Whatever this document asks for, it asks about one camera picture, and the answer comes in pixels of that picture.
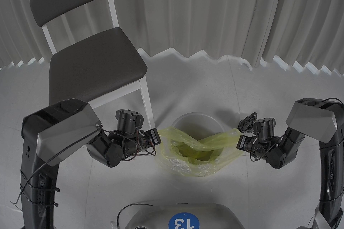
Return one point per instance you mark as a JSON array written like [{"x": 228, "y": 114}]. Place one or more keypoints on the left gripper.
[{"x": 150, "y": 139}]

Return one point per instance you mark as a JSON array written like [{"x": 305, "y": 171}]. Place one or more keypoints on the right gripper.
[{"x": 246, "y": 144}]

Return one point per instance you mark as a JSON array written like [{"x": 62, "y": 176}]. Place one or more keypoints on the yellow plastic bag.
[{"x": 172, "y": 142}]

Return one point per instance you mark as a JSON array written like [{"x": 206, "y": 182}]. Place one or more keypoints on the black plastic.
[{"x": 248, "y": 123}]

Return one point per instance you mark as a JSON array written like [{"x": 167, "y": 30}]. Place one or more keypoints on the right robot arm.
[{"x": 311, "y": 120}]

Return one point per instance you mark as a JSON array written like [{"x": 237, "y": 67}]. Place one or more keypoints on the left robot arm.
[{"x": 67, "y": 126}]

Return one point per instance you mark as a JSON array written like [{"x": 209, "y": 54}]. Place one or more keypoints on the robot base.
[{"x": 215, "y": 218}]

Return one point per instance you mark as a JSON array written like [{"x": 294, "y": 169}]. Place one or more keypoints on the white trash bin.
[{"x": 196, "y": 120}]

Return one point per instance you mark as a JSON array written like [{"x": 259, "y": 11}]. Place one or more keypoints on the dark grey white chair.
[{"x": 94, "y": 61}]

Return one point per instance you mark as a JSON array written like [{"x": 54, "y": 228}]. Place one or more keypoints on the white curtain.
[
  {"x": 174, "y": 2},
  {"x": 309, "y": 7}
]

